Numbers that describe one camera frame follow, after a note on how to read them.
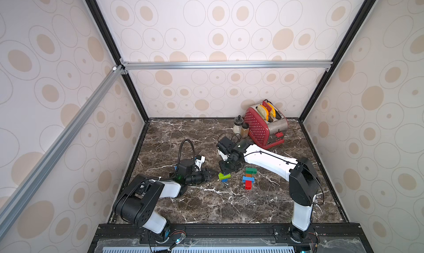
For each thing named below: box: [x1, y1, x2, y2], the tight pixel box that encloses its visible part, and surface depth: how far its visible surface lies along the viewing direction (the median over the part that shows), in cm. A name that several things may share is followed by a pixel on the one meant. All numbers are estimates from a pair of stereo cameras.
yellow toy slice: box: [266, 102, 277, 118], surface depth 98 cm
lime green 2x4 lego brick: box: [218, 172, 232, 181], surface depth 88 cm
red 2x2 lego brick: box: [244, 180, 253, 191], surface depth 89 cm
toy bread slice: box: [255, 104, 269, 122], surface depth 97 cm
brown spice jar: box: [240, 122, 250, 139], surface depth 107 cm
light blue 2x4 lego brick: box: [241, 175, 256, 183], surface depth 91 cm
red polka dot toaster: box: [244, 105, 289, 150], surface depth 98 cm
